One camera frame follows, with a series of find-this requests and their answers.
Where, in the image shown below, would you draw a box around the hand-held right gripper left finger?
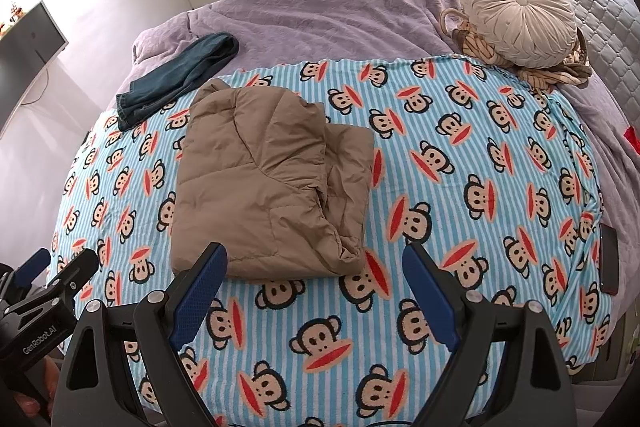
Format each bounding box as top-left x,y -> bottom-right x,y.
51,243 -> 228,427

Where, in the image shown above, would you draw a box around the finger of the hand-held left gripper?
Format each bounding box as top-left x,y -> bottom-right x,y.
0,248 -> 52,295
10,248 -> 101,315

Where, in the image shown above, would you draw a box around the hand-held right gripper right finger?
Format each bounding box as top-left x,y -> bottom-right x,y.
401,242 -> 577,427

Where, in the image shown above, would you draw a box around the brown puffer jacket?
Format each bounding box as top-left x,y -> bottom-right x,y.
170,78 -> 376,280

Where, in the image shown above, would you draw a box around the person's left hand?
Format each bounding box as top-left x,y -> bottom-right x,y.
12,354 -> 63,418

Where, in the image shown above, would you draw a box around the monkey print striped blanket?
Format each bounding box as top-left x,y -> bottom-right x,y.
50,57 -> 613,427

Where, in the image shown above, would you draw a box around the black phone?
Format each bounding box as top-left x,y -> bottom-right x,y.
597,223 -> 621,295

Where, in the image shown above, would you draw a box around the dark blue jeans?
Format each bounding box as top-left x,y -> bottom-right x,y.
116,33 -> 240,132

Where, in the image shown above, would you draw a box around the grey framed monitor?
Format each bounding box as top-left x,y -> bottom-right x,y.
0,1 -> 70,138

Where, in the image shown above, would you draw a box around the orange flower decoration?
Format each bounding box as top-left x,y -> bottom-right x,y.
0,2 -> 26,38

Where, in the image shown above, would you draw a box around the round beige pleated cushion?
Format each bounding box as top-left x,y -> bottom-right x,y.
459,0 -> 578,70

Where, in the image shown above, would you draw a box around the purple fleece blanket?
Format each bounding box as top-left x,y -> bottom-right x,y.
131,0 -> 640,323

